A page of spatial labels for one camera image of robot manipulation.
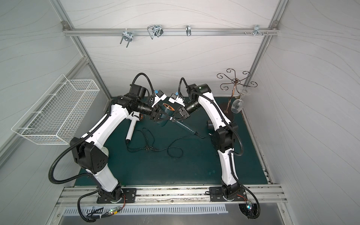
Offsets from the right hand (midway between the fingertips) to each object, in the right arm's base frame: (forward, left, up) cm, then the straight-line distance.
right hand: (174, 120), depth 77 cm
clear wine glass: (+16, -39, -3) cm, 43 cm away
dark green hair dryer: (0, +2, +9) cm, 9 cm away
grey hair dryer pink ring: (+11, -23, -21) cm, 33 cm away
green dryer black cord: (-5, -1, -24) cm, 24 cm away
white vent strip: (-41, +32, -23) cm, 57 cm away
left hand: (-1, +2, +4) cm, 5 cm away
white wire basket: (-6, +58, +9) cm, 59 cm away
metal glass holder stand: (+34, -35, +6) cm, 49 cm away
